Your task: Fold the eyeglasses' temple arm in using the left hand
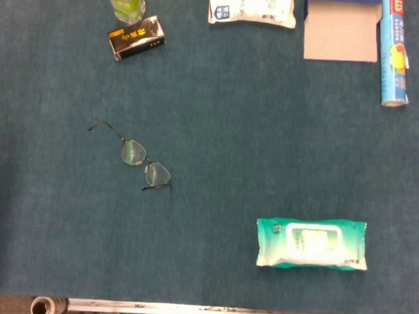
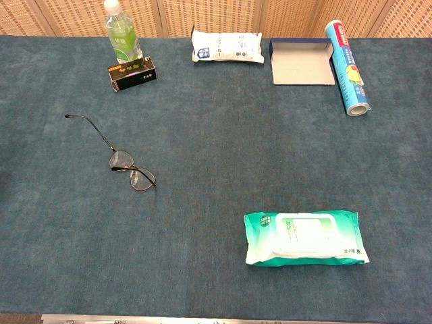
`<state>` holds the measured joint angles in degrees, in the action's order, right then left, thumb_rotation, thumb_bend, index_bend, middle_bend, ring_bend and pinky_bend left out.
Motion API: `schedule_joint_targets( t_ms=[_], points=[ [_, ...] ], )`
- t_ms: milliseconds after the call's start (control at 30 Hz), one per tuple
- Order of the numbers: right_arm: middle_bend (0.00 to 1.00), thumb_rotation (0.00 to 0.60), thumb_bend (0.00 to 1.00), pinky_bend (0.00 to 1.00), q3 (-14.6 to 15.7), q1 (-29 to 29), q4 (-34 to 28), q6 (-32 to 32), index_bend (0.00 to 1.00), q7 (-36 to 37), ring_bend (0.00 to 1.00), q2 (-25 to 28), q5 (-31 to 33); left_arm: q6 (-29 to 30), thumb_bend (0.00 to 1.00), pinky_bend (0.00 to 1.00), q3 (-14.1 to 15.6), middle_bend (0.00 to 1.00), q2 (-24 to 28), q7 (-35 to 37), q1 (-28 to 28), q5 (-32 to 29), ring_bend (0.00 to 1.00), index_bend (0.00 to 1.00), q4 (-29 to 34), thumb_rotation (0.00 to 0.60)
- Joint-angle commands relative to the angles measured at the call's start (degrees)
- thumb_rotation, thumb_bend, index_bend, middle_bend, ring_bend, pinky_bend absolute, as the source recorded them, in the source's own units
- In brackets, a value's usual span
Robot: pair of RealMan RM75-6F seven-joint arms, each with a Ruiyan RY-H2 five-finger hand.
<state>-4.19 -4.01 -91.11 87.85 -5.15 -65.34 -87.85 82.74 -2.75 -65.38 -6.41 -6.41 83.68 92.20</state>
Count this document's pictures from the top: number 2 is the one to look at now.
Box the thin black metal-rimmed eyeglasses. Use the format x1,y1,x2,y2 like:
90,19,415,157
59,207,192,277
64,113,157,192

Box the blue-grey table cloth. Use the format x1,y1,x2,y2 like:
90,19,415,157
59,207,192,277
0,34,432,318

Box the green and white wet wipes pack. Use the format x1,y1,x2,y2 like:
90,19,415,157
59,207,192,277
243,211,370,267

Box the white plastic tissue pack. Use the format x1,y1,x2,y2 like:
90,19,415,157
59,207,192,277
191,25,265,64

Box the small black and orange box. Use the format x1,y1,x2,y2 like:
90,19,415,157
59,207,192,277
107,55,159,93

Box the open blue and grey cardboard box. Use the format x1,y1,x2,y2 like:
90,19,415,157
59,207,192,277
269,37,337,86

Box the wicker folding screen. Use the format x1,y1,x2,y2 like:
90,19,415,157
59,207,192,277
0,0,432,38

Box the clear bottle with green label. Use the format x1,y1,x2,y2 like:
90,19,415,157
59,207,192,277
103,0,144,65

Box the blue cling wrap roll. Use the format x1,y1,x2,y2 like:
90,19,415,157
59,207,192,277
325,19,372,117

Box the silver metal rail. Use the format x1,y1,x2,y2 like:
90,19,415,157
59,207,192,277
40,313,432,324

